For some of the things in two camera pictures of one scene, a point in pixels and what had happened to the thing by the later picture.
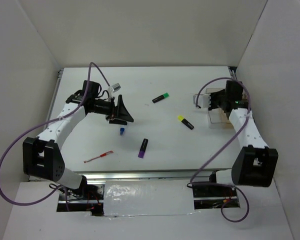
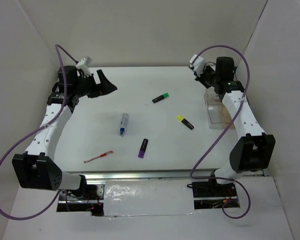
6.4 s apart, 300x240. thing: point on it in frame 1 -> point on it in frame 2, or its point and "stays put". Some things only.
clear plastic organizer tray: x=217 y=118 stays put
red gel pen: x=101 y=155 stays put
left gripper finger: x=122 y=113 -> x=105 y=86
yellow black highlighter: x=185 y=121 stays put
